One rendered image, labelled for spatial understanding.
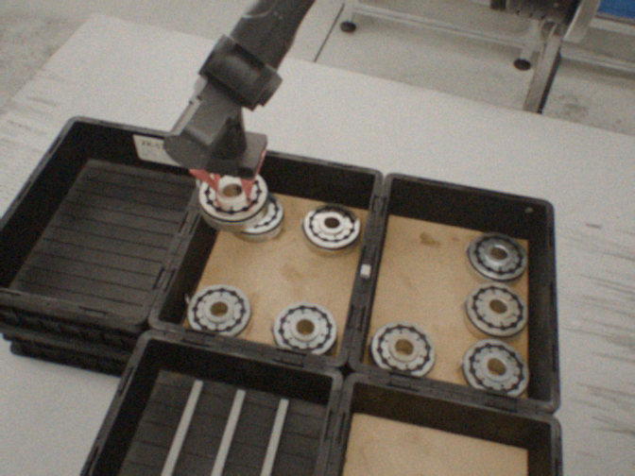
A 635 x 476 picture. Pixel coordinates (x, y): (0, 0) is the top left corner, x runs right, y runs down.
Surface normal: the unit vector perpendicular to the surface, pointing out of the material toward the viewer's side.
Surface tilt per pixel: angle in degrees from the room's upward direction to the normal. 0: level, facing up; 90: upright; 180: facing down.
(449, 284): 0
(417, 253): 0
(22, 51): 0
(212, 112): 31
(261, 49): 79
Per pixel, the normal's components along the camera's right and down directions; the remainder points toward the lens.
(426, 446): 0.04, -0.61
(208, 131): 0.48, -0.29
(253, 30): -0.17, 0.64
